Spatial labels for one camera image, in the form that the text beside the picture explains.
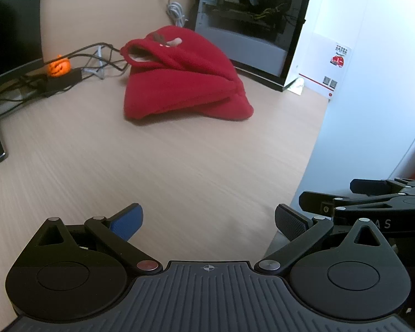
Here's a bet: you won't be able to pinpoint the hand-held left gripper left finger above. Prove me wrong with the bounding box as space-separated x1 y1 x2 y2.
35 203 162 275

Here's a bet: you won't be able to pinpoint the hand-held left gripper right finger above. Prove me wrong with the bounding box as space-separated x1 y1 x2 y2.
255 204 385 275

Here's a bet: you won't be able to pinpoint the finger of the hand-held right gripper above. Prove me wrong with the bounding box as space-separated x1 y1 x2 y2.
298 190 407 216
350 178 415 195

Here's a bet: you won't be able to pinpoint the red hooded sweatshirt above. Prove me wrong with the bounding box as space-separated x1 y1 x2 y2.
119 25 255 122

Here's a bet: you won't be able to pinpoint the white box with red label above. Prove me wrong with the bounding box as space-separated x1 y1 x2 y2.
285 31 355 103

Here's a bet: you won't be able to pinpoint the black power adapter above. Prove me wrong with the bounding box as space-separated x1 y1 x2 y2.
41 69 84 98

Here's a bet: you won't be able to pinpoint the small orange pumpkin figure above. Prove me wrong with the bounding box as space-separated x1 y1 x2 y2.
46 54 71 77

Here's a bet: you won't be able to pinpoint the black computer case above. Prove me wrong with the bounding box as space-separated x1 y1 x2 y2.
193 0 317 93

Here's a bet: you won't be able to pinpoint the black computer monitor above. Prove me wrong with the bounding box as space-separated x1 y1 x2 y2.
0 0 45 109

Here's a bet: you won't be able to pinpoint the black monitor cables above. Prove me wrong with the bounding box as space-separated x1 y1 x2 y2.
0 41 129 120

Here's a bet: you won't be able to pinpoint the white coiled cable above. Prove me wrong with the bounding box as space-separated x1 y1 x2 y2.
165 0 189 28

